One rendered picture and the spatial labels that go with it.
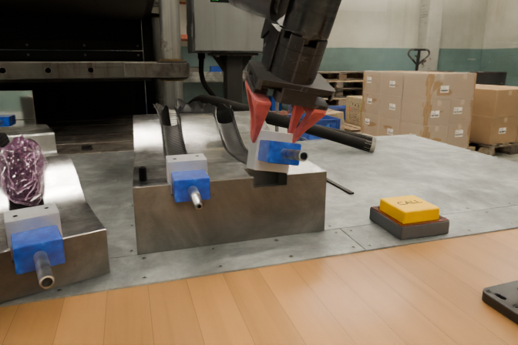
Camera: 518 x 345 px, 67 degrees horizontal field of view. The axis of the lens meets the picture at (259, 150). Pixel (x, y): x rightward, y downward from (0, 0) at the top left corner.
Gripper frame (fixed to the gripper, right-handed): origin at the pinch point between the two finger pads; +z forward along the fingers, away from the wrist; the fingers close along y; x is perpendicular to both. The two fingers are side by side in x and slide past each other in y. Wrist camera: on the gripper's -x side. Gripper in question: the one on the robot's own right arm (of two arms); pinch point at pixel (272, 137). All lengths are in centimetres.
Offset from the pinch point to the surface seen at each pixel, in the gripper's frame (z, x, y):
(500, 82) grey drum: 88, -448, -532
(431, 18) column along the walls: 40, -635, -501
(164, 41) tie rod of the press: 12, -73, 12
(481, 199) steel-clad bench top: 7.0, 0.5, -41.7
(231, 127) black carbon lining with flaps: 11.1, -23.1, -0.5
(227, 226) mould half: 10.9, 6.1, 4.8
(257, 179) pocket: 7.2, -0.1, 0.3
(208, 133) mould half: 11.8, -20.8, 4.3
